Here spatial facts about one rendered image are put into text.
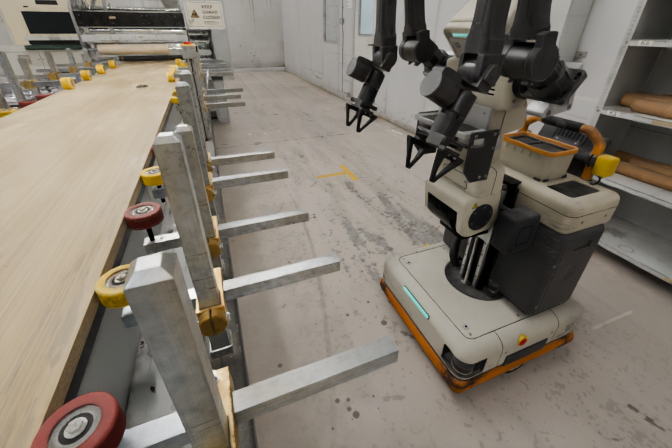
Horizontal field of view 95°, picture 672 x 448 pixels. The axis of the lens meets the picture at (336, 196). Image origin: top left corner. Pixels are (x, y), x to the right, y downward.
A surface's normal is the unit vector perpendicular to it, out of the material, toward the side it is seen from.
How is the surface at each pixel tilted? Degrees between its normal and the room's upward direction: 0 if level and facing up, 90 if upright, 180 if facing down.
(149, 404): 0
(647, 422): 0
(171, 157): 90
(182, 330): 90
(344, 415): 0
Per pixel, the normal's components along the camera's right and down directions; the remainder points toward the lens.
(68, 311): 0.00, -0.88
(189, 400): 0.36, 0.44
